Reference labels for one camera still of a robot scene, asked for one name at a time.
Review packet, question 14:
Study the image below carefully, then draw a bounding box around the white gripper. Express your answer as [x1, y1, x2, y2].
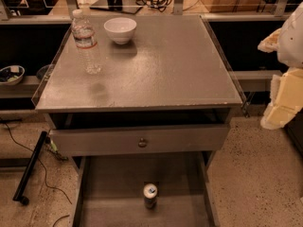
[258, 2, 303, 130]

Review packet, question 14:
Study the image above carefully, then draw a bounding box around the redbull can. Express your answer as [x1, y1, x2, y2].
[143, 183, 158, 209]

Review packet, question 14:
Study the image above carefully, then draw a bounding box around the grey drawer cabinet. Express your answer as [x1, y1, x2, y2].
[31, 14, 247, 227]

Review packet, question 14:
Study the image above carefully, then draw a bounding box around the round brass drawer knob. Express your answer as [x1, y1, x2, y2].
[138, 138, 148, 148]

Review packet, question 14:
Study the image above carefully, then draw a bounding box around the grey top drawer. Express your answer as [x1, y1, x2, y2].
[50, 124, 229, 156]

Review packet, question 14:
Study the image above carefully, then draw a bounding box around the grey open middle drawer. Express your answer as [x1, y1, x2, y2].
[68, 152, 220, 227]

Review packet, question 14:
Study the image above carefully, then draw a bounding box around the grey side shelf ledge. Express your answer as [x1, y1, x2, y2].
[230, 70, 282, 92]

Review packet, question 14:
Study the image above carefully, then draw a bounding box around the white ceramic bowl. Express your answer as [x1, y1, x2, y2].
[104, 17, 137, 44]

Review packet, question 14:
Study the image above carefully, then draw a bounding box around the black monitor stand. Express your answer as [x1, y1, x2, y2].
[90, 0, 143, 14]

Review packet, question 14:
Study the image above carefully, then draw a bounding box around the clear plastic water bottle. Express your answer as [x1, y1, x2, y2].
[71, 9, 101, 75]

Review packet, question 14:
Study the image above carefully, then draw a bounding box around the dark glass bowl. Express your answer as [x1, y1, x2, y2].
[36, 64, 54, 80]

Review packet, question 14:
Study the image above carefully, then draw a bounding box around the black bar on floor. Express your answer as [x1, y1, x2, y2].
[13, 131, 47, 205]

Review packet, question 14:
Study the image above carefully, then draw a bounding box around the bowl with small items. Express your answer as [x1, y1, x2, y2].
[0, 65, 25, 85]

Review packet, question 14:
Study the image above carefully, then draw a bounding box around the black floor cable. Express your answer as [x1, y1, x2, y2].
[0, 118, 74, 227]

